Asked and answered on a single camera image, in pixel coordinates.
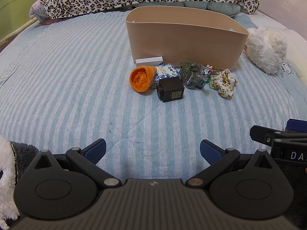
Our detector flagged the beige plastic storage bin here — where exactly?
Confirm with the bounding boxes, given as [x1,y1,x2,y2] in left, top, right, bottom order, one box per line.
[125,6,250,71]

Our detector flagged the small white box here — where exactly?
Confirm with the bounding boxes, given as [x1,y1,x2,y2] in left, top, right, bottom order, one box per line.
[135,57,164,68]

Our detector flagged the blue white patterned packet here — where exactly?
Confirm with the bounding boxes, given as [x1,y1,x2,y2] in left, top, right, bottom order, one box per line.
[151,63,181,90]

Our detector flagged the green wooden headboard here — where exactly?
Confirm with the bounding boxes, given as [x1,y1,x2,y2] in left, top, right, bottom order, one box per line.
[0,0,47,46]

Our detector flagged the clear bag of dried leaves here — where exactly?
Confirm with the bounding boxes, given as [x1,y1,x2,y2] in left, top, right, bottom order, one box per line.
[180,62,207,90]

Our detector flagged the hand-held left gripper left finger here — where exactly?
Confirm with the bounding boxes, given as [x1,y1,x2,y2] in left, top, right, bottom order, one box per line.
[34,138,121,189]

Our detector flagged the black box with gold mark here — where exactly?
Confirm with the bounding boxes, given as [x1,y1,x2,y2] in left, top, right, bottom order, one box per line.
[156,76,185,103]

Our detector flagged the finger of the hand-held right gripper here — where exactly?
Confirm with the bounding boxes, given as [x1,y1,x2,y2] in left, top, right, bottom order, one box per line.
[249,125,289,146]
[286,119,307,134]

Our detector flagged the pink floral cloth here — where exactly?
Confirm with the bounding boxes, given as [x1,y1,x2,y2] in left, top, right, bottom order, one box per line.
[29,0,50,21]

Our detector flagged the grey blue comforter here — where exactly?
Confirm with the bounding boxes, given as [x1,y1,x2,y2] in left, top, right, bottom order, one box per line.
[183,1,241,18]

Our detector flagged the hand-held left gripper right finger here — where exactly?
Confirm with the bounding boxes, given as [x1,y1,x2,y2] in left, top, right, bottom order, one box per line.
[186,139,278,189]

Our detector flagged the black white plush toy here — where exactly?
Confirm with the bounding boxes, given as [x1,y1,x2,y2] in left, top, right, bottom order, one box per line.
[0,135,40,224]

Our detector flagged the blue white striped bed quilt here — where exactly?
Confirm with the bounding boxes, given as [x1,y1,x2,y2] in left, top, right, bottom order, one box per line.
[0,11,307,221]

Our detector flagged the floral fabric bow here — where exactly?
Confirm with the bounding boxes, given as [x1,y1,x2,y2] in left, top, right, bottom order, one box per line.
[208,69,239,98]

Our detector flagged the rolled orange towel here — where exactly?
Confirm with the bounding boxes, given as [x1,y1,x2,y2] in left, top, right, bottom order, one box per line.
[129,65,158,92]

